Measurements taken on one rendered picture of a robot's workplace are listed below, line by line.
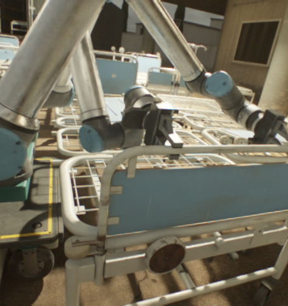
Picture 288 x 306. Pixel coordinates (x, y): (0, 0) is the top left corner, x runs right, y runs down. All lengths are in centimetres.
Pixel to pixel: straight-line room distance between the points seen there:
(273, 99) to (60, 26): 510
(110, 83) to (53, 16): 196
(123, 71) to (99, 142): 188
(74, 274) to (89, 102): 48
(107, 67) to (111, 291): 196
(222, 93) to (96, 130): 46
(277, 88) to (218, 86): 460
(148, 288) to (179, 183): 71
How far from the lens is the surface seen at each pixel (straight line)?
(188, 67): 97
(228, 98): 94
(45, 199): 118
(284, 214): 101
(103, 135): 75
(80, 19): 65
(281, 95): 551
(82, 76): 80
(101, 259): 70
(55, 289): 124
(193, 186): 68
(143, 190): 62
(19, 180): 89
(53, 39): 63
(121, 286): 124
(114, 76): 256
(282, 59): 551
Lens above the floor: 98
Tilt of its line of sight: 23 degrees down
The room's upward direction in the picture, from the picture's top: 8 degrees clockwise
